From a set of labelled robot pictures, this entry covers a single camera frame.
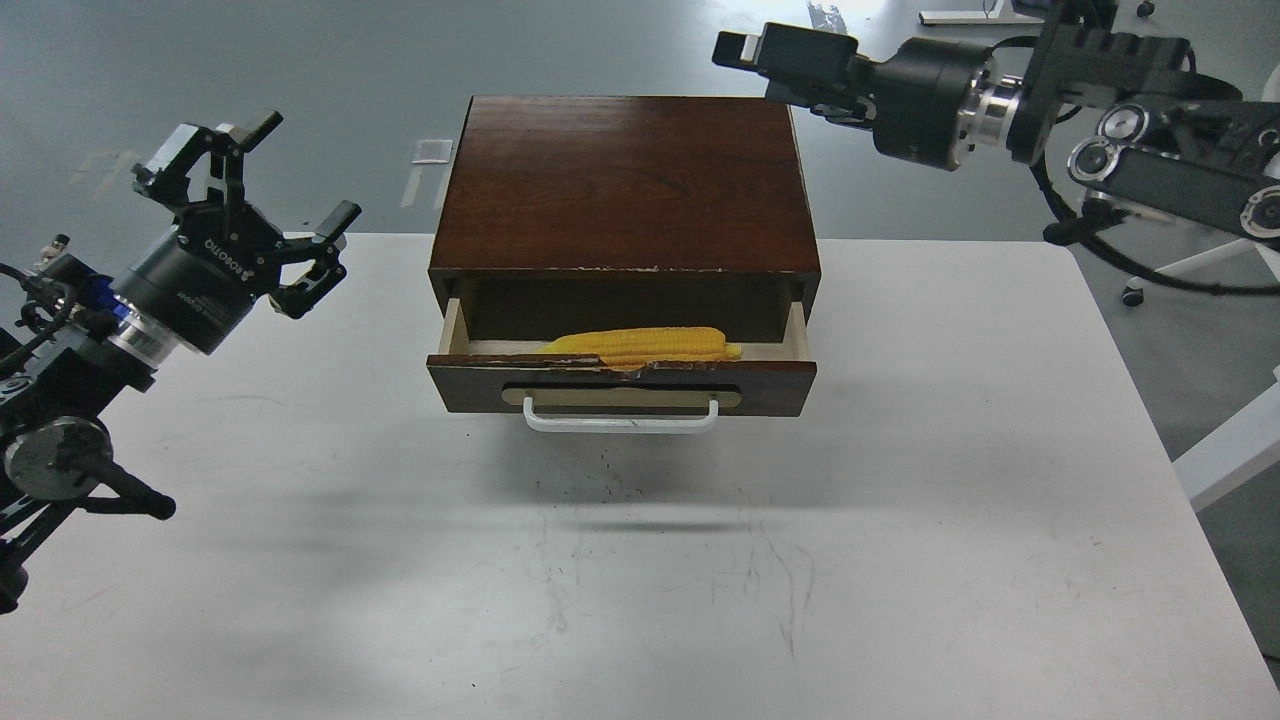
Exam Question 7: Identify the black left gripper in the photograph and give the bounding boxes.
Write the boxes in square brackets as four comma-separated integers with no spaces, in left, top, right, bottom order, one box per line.
[111,110,364,355]

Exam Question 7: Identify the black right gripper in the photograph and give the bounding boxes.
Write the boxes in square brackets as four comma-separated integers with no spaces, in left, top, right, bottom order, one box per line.
[712,23,992,170]

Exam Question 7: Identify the wooden drawer with white handle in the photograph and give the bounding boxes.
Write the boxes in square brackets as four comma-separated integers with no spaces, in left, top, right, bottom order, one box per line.
[426,299,817,434]

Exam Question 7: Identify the yellow corn cob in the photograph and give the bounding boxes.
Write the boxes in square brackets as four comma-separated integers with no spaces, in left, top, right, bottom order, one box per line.
[536,325,742,369]

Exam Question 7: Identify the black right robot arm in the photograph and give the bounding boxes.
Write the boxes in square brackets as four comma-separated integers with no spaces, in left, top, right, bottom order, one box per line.
[713,1,1277,297]

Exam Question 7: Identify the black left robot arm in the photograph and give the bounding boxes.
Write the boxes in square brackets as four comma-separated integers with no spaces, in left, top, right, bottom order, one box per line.
[1,111,361,612]

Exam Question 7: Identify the dark wooden drawer cabinet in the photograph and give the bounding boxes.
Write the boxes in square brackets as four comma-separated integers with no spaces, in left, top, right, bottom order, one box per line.
[428,95,820,342]

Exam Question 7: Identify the white table leg base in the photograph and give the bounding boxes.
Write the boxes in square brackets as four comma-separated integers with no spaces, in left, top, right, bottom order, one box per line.
[918,1,1043,27]

